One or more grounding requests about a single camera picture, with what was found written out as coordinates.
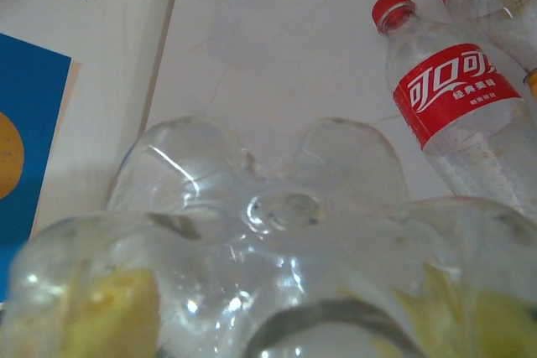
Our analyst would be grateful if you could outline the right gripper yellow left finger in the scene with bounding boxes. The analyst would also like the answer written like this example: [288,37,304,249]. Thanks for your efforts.
[52,267,163,358]

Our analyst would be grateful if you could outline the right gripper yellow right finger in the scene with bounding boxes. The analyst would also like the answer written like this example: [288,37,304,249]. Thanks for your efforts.
[394,267,537,358]

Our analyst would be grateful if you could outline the clear unlabelled plastic bottle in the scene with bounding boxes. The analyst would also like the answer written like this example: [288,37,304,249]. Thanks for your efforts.
[6,116,537,358]

